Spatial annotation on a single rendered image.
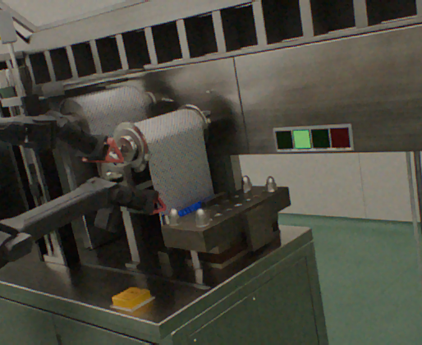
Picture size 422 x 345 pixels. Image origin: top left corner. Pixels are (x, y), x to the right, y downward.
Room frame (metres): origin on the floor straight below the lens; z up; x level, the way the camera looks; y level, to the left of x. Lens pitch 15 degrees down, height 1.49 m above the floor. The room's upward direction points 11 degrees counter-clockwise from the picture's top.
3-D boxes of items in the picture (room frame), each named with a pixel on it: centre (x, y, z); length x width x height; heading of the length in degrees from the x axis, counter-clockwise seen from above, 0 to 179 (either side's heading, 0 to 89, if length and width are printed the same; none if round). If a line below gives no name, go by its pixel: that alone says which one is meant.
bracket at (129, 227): (1.67, 0.21, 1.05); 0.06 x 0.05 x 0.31; 135
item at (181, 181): (1.72, 0.03, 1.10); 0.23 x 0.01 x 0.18; 135
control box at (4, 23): (2.09, 0.52, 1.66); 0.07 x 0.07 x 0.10; 19
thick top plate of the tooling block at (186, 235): (1.66, -0.09, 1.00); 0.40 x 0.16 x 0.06; 135
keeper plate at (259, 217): (1.61, -0.16, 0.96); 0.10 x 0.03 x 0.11; 135
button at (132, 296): (1.40, 0.21, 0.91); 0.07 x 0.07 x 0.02; 45
